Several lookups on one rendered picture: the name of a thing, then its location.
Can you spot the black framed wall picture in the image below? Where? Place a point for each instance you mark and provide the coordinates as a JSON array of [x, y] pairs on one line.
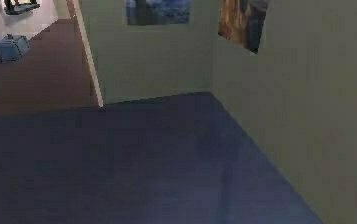
[[20, 6]]

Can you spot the blue box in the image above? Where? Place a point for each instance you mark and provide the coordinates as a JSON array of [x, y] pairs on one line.
[[10, 48]]

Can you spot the orange and black wall picture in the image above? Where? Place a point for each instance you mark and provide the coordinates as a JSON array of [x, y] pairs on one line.
[[242, 23]]

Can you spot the blue framed wall picture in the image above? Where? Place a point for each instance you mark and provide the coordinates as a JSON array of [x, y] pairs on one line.
[[157, 11]]

